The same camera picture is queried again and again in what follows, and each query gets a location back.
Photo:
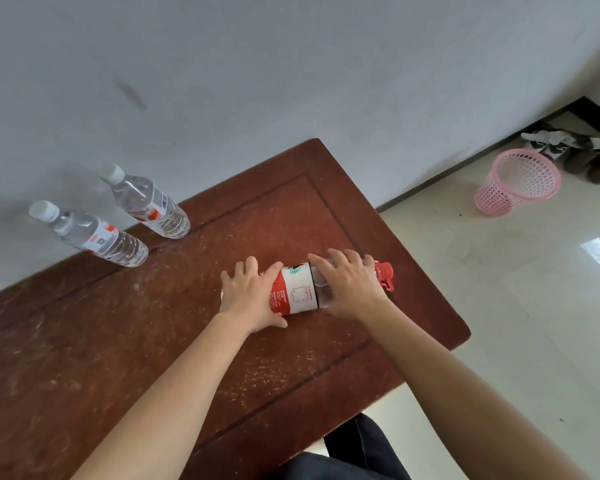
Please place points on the person's left hand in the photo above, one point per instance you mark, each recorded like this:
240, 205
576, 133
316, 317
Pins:
245, 299

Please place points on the dark red wooden table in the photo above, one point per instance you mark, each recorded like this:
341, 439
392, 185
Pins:
130, 319

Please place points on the cluster of dark shoes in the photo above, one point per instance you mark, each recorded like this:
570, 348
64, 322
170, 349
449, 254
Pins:
580, 154

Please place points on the red label red cap bottle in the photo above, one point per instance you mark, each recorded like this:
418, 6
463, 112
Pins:
295, 294

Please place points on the small white-capped water bottle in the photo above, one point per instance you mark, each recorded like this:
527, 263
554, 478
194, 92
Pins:
150, 207
95, 237

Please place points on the person's right forearm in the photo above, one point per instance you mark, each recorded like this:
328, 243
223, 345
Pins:
470, 399

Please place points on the person's black trousers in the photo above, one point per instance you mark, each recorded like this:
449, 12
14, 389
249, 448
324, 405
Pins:
360, 454

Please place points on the person's right hand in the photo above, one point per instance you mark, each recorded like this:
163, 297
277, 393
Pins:
355, 289

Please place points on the pink plastic basket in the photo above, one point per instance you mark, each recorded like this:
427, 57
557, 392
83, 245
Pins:
500, 194

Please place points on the person's left forearm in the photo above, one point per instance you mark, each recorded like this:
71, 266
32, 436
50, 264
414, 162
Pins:
170, 409

